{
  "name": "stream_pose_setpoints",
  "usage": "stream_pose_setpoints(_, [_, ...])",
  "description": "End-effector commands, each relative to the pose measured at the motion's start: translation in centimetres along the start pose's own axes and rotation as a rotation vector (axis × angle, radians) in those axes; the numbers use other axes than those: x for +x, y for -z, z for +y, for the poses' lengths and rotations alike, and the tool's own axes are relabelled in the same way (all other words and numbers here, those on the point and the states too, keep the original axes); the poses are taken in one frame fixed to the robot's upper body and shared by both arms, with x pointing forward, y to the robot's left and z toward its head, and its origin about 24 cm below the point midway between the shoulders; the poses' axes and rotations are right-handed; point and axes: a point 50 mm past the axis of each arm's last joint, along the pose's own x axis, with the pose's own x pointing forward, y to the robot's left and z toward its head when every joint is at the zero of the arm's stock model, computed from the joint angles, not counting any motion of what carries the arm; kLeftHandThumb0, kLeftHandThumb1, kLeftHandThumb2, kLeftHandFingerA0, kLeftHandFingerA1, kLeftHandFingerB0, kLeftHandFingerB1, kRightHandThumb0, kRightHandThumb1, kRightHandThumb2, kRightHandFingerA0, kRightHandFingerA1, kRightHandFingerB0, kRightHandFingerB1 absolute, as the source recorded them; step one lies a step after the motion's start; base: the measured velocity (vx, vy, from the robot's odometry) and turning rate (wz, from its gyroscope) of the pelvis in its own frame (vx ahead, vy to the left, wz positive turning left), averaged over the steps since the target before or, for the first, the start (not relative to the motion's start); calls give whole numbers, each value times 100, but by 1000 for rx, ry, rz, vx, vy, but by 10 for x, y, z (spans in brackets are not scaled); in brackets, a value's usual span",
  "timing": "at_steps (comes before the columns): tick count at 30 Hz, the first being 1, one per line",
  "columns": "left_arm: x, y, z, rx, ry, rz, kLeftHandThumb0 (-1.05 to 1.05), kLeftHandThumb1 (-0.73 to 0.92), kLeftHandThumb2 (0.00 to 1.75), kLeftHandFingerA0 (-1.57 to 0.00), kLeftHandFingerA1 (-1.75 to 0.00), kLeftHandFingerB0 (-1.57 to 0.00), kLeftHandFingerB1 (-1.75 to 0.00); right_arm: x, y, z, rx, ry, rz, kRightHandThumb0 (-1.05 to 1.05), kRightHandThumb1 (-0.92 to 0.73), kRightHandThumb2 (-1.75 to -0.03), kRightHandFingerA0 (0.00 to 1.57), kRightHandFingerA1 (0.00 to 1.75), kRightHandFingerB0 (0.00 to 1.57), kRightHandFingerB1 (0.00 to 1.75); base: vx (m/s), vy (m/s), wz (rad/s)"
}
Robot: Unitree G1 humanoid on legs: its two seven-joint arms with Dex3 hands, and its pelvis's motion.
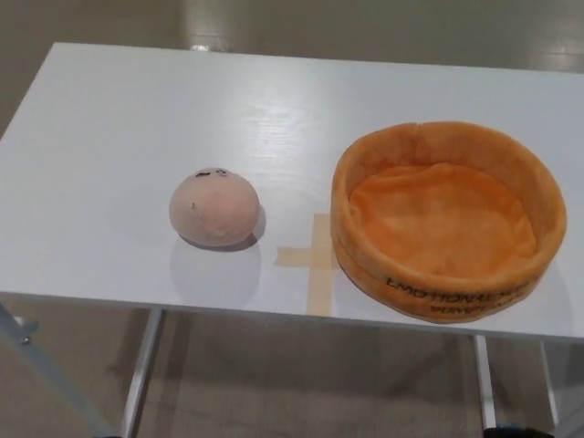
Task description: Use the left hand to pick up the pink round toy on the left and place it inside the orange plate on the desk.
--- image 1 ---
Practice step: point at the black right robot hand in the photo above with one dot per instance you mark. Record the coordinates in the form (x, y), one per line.
(524, 436)

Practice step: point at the pink round plush toy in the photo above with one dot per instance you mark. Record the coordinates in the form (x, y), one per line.
(214, 210)

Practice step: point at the orange plush round plate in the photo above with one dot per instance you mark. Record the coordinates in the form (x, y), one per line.
(438, 228)

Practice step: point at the white table leg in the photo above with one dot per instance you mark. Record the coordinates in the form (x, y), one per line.
(551, 383)
(143, 365)
(484, 383)

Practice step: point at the long beige tape strip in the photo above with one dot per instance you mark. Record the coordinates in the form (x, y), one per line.
(320, 283)

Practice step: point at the silver metal stand frame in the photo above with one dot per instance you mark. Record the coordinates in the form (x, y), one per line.
(41, 365)

